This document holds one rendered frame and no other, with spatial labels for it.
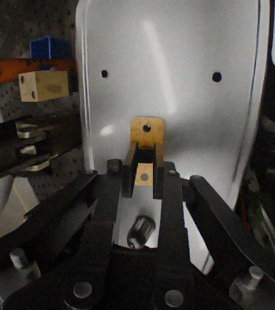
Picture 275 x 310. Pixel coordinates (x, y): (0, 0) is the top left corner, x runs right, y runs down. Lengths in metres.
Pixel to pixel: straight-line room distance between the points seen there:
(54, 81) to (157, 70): 0.12
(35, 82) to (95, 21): 0.10
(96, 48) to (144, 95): 0.09
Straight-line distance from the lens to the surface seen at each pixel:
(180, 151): 0.22
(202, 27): 0.21
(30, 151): 0.26
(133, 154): 0.17
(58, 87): 0.25
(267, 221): 0.22
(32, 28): 0.85
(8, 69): 0.26
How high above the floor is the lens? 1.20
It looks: 57 degrees down
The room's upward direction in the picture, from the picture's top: 132 degrees counter-clockwise
